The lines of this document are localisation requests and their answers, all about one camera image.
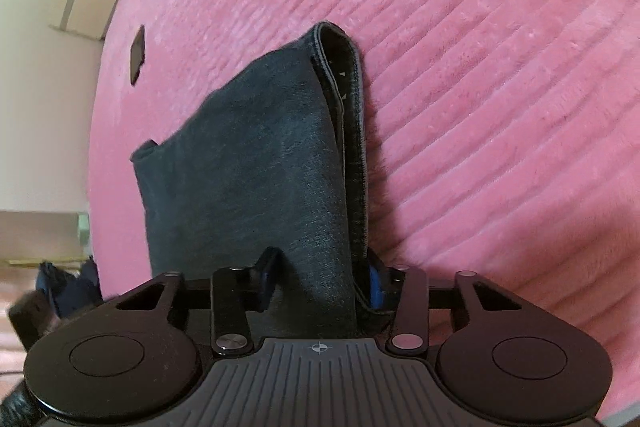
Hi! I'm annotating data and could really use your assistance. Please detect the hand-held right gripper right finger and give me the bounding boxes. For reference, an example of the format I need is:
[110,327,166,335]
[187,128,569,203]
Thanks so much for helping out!
[367,249,526,353]

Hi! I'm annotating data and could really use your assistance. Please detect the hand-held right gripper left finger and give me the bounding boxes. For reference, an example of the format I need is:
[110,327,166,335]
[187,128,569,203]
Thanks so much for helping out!
[102,247,280,355]

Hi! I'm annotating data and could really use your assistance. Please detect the dark grey jeans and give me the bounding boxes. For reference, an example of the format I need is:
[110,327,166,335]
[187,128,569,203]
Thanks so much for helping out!
[130,21,382,341]

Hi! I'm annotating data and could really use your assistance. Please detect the green box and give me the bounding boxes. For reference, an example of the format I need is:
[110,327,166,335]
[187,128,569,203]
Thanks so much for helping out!
[77,213,91,254]

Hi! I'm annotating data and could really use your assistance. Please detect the navy garment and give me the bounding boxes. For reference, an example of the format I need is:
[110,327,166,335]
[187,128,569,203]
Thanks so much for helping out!
[35,257,104,317]

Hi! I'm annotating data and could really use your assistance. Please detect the pink blanket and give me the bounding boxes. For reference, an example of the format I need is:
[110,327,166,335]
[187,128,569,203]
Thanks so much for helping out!
[89,0,640,410]

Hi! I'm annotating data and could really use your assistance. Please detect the small dark flat object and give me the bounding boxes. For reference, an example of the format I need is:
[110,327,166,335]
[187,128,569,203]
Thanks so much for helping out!
[128,25,146,86]

